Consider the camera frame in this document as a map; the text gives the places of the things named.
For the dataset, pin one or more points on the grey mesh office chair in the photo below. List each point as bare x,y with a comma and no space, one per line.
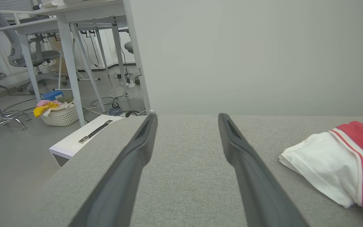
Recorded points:
14,53

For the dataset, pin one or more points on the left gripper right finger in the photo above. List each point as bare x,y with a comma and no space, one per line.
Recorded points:
257,189

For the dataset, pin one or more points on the white cloth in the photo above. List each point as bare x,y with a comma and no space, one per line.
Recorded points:
57,110

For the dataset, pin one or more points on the yellow cloth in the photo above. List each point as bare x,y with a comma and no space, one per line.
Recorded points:
43,109

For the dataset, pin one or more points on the white power strip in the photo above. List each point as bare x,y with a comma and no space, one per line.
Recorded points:
131,84

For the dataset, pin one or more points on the white window blind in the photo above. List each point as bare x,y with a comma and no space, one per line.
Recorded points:
14,4

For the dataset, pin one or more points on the red white basketball jersey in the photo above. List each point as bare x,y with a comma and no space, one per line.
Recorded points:
326,164

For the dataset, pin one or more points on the pink cloth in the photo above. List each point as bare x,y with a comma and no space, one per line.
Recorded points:
44,102

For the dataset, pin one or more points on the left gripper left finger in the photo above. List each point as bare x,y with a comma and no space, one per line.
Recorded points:
118,189

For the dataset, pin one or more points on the white woven laundry basket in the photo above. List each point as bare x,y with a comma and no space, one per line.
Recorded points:
63,118

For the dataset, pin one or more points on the blue box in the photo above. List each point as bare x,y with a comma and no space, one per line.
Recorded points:
52,95

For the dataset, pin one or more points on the large white desk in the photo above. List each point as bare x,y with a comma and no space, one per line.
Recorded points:
69,63

